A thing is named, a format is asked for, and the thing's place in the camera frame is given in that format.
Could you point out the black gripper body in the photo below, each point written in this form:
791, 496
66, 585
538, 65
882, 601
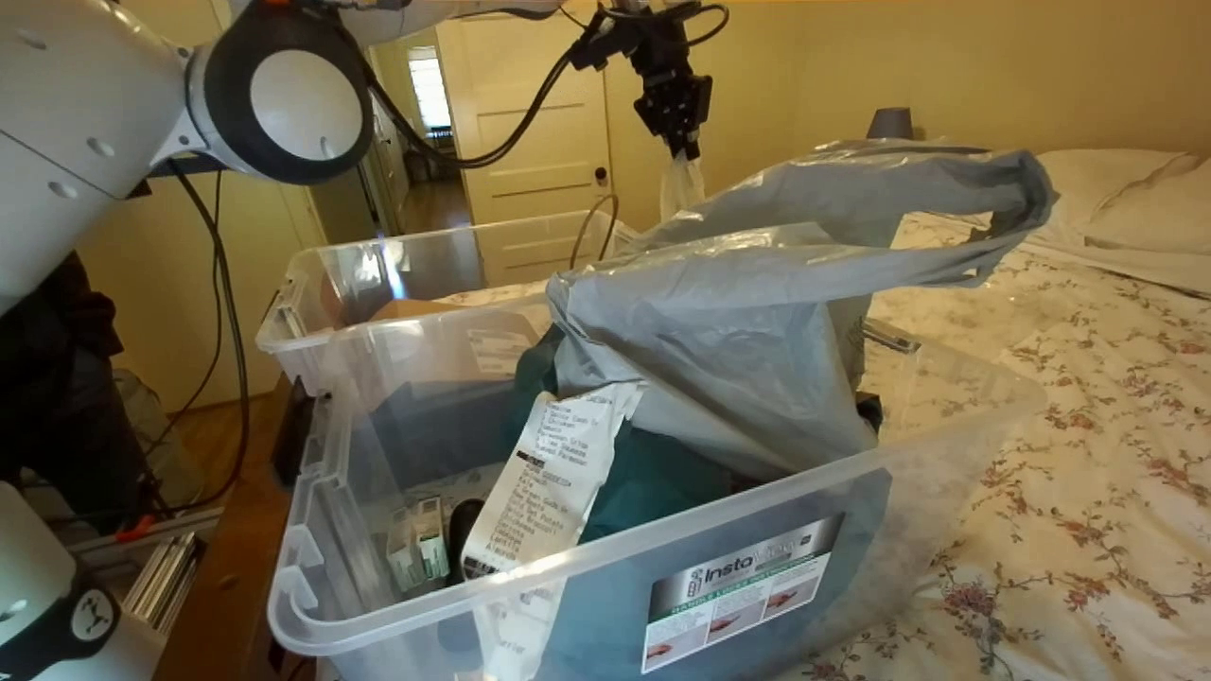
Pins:
677, 70

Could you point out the white cloth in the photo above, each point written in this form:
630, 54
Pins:
679, 191

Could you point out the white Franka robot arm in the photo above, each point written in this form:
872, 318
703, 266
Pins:
79, 128

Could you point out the grey plastic bag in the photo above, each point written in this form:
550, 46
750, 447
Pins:
757, 326

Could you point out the teal fabric bag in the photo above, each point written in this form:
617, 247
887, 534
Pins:
658, 486

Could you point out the cream panel door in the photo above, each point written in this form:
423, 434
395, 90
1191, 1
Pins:
531, 191

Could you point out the small dark grey object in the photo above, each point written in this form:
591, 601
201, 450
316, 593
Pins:
891, 121

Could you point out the brown cardboard box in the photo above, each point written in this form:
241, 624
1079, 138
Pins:
441, 303

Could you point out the grey remote control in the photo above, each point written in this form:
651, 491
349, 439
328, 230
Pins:
891, 337

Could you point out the white paper receipt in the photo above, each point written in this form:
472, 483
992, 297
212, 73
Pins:
555, 467

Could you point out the clear bin with cardboard box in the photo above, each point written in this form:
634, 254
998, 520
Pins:
344, 287

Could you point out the clear bin with label sticker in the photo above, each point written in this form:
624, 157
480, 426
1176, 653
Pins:
606, 553

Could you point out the white pillow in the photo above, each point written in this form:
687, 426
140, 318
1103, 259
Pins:
1158, 234

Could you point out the floral print duvet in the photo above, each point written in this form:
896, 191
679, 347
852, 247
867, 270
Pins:
1085, 478

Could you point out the dark cloth pile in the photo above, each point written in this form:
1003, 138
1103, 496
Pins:
51, 401

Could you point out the white device with black band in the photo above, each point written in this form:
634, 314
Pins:
41, 570

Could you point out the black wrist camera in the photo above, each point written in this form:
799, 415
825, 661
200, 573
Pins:
606, 39

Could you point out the aluminium rail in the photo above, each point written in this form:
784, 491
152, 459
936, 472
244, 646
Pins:
166, 573

